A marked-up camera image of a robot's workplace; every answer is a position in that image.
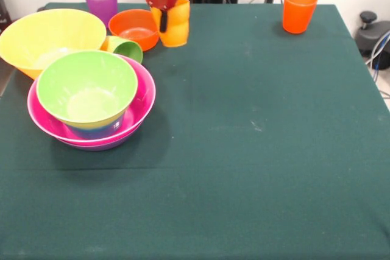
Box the orange bowl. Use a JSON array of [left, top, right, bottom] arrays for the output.
[[108, 9, 160, 52]]

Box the large yellow bowl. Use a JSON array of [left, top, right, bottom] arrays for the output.
[[0, 9, 107, 80]]

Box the dark grey equipment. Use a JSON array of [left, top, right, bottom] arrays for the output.
[[0, 0, 15, 34]]

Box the blue bowl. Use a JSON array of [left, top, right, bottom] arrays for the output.
[[65, 113, 126, 139]]

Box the green bowl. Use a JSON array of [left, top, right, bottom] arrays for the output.
[[35, 50, 139, 127]]

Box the dark green tablecloth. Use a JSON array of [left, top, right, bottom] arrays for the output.
[[0, 1, 390, 260]]

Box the purple bowl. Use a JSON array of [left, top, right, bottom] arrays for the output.
[[56, 133, 144, 152]]

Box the blue-grey cable bundle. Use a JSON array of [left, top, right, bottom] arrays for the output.
[[364, 30, 390, 71]]

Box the purple cup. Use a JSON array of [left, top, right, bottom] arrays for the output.
[[83, 0, 119, 29]]

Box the black clamp device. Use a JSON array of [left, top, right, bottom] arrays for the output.
[[355, 11, 390, 58]]

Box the yellow-orange cup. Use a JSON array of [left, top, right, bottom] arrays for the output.
[[151, 0, 191, 48]]

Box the large pink bowl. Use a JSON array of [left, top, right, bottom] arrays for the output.
[[27, 54, 157, 147]]

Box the orange cup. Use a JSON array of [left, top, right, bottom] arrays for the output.
[[282, 0, 319, 35]]

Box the green cup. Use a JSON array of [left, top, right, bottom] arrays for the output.
[[100, 35, 144, 65]]

